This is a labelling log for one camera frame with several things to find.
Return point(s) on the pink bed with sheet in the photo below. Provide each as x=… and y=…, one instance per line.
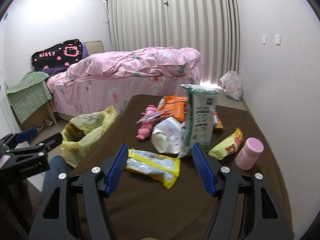
x=97, y=95

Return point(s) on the white plastic bag on floor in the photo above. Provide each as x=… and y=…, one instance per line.
x=231, y=84

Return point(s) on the wooden bedside table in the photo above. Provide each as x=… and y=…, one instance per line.
x=42, y=113

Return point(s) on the blue jeans leg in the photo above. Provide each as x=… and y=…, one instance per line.
x=57, y=165

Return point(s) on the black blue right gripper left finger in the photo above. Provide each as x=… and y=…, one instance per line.
x=58, y=216

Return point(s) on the pink floral duvet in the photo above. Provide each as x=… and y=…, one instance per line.
x=145, y=62

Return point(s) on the yellow white snack wrapper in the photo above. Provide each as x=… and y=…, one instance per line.
x=159, y=167

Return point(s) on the green checked cloth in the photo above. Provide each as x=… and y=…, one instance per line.
x=29, y=94

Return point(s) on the pink long snack wrapper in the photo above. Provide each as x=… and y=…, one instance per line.
x=151, y=116

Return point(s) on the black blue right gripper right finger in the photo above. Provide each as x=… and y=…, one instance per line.
x=262, y=216

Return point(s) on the pink cylindrical cup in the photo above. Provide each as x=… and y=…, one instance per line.
x=249, y=154

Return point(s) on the striped beige curtain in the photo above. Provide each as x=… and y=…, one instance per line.
x=210, y=26

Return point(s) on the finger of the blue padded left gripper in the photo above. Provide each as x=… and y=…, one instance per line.
x=26, y=135

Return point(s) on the white wall switch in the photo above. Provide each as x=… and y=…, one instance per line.
x=264, y=40
x=277, y=40

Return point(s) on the white wall switch right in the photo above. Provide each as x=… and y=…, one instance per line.
x=277, y=40

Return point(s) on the pink toy figure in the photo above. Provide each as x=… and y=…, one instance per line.
x=146, y=126

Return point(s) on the orange plastic bag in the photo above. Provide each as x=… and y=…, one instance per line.
x=174, y=106

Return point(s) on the yellow plastic trash bag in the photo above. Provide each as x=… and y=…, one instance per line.
x=83, y=131

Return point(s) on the yellow red snack bag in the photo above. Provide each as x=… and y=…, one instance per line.
x=228, y=146

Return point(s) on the green white tall package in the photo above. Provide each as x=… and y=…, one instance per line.
x=199, y=119

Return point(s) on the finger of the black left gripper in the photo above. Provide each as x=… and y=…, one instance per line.
x=50, y=143

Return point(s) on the white wall switch left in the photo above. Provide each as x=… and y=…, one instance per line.
x=264, y=40

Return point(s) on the beige headboard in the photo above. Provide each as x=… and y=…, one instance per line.
x=94, y=47

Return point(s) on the white plastic jug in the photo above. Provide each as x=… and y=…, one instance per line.
x=166, y=136

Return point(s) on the small red snack packet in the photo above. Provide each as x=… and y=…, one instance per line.
x=217, y=122

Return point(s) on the black hello kitty pillow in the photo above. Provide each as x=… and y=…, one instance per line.
x=60, y=55

